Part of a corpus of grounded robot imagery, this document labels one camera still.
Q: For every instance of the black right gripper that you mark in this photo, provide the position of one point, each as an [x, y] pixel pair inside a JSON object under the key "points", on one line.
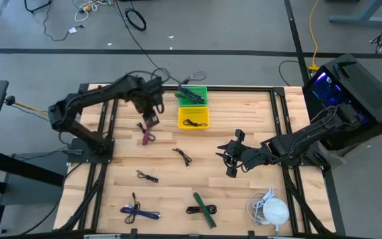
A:
{"points": [[235, 156]]}

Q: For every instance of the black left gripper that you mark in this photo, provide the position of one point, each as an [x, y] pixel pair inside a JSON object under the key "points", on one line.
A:
{"points": [[148, 108]]}

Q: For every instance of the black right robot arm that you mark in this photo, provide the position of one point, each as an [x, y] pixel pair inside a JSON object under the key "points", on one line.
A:
{"points": [[297, 139]]}

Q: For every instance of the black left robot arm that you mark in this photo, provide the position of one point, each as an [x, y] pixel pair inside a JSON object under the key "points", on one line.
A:
{"points": [[88, 98]]}

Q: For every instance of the yellow plastic basket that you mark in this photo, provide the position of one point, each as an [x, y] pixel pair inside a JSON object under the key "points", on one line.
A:
{"points": [[194, 114]]}

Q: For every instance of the green plastic basket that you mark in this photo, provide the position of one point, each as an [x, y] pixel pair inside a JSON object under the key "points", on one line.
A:
{"points": [[197, 89]]}

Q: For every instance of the white round device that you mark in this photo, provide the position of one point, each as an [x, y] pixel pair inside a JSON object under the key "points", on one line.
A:
{"points": [[276, 212]]}

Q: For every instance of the yellow stick with black knob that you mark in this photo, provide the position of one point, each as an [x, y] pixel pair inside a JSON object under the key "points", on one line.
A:
{"points": [[28, 107]]}

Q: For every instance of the black computer tower blue light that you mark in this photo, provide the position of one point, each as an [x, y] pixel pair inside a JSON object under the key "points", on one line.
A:
{"points": [[370, 89]]}

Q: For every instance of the grey desk leg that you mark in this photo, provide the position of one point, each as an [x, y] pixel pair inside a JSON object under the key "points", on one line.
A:
{"points": [[360, 18]]}

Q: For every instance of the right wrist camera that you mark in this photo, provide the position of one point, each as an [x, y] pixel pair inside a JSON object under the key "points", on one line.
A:
{"points": [[254, 156]]}

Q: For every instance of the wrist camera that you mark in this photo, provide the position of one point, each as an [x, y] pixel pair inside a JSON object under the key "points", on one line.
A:
{"points": [[254, 156], [157, 89]]}

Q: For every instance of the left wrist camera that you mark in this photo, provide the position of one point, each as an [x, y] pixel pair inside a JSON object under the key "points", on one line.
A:
{"points": [[157, 89]]}

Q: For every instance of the black table frame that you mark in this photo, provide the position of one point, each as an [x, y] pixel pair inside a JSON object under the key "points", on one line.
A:
{"points": [[237, 88]]}

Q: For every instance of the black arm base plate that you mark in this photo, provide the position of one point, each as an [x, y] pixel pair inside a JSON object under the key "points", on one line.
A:
{"points": [[78, 152]]}

